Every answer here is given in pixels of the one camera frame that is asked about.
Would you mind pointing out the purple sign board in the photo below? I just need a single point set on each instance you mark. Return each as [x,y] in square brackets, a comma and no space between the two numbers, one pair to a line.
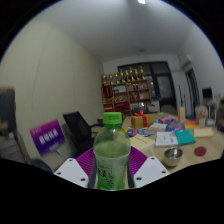
[46,136]

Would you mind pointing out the computer monitor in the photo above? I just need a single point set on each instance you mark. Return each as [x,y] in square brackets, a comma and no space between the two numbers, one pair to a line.
[207,93]

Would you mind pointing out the dark glass door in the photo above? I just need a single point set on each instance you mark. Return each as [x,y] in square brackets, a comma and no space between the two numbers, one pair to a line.
[163,85]

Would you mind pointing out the black office chair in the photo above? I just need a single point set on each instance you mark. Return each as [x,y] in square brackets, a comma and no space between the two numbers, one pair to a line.
[78,128]

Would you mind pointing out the orange red book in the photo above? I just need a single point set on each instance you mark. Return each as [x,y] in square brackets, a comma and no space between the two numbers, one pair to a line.
[191,124]

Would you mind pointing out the upright beige card box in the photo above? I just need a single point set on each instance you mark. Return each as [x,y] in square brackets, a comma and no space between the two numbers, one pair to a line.
[181,114]

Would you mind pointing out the pink flowers in white pot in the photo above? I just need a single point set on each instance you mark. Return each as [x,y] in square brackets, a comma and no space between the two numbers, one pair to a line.
[202,113]

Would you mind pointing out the small metal cup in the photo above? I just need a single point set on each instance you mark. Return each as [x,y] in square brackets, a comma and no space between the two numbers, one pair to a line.
[172,156]

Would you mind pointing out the pink patterned box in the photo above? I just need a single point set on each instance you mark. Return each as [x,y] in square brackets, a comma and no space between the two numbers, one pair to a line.
[166,120]

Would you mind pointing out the teal book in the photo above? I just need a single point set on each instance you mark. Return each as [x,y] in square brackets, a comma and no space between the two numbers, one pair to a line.
[185,137]

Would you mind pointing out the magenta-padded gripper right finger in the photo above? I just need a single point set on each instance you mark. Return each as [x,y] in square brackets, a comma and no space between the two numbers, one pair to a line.
[151,170]

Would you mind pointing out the green tea drink bottle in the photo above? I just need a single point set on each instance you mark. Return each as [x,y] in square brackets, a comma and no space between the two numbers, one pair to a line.
[111,156]

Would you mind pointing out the white printed booklet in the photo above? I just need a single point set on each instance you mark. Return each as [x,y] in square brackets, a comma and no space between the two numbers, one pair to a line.
[166,139]

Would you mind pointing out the wooden shelf unit with trophies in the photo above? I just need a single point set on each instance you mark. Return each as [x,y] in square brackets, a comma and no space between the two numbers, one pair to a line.
[128,95]

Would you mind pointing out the blue colourful book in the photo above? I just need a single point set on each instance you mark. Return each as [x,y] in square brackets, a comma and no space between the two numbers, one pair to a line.
[175,127]

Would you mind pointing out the white flat book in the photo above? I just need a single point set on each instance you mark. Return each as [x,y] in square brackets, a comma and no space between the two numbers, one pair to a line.
[156,128]

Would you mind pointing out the white wall air conditioner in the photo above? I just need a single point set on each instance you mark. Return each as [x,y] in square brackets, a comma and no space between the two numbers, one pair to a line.
[187,62]

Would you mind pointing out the small cream book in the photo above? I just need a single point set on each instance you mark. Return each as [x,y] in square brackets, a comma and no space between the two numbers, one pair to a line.
[142,142]

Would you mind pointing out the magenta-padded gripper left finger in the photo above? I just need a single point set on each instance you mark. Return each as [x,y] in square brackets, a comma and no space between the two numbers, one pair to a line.
[68,170]

